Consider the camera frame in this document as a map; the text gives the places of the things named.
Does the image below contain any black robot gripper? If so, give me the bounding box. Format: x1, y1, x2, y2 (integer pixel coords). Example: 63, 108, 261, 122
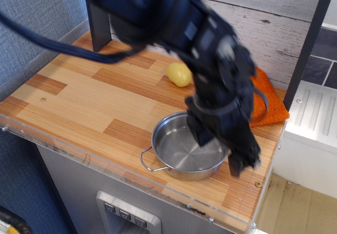
185, 96, 261, 177

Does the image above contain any silver metal pot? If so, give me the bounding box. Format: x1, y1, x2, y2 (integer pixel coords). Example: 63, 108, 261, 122
140, 111, 230, 181

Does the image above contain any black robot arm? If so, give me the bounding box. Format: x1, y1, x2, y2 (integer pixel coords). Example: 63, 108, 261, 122
88, 0, 260, 176

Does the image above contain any orange woven cloth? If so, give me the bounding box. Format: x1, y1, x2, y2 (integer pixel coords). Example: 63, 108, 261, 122
249, 67, 290, 127

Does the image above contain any yellow object at corner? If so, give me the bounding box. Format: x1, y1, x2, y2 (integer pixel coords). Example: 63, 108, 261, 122
5, 226, 19, 234

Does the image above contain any clear acrylic edge guard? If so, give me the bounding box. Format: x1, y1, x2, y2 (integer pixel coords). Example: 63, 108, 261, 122
1, 115, 256, 233

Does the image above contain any yellow toy potato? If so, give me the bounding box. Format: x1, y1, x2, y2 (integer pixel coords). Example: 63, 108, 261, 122
167, 63, 192, 87

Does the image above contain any white ribbed cabinet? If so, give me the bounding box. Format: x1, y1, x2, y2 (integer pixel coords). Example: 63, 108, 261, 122
273, 81, 336, 198

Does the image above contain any silver dispenser panel with buttons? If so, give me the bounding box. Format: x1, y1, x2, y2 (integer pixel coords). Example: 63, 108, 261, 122
96, 190, 162, 233

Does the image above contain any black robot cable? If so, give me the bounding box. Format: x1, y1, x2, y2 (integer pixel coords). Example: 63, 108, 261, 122
0, 10, 148, 64

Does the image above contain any dark grey left post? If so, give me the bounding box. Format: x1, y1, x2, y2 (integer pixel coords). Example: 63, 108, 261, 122
86, 0, 112, 52

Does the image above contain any dark grey post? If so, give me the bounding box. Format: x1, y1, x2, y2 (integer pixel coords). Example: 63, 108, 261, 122
86, 0, 112, 52
283, 0, 331, 110

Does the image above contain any dark grey right post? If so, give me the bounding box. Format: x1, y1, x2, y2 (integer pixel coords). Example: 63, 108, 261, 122
283, 0, 331, 110

